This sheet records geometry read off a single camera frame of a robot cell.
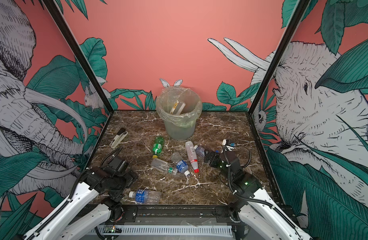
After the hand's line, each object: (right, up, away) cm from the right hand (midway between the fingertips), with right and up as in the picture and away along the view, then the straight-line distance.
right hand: (209, 150), depth 73 cm
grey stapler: (-58, +5, +28) cm, 64 cm away
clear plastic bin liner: (-25, +30, +22) cm, 45 cm away
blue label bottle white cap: (-15, -10, +12) cm, 22 cm away
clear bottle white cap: (-3, -4, +24) cm, 25 cm away
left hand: (-38, -16, +1) cm, 41 cm away
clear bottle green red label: (-18, +24, +25) cm, 39 cm away
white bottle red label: (-9, -4, +18) cm, 20 cm away
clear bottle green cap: (-28, -12, +17) cm, 35 cm away
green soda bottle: (-31, -2, +19) cm, 36 cm away
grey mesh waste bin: (-16, +12, +14) cm, 25 cm away
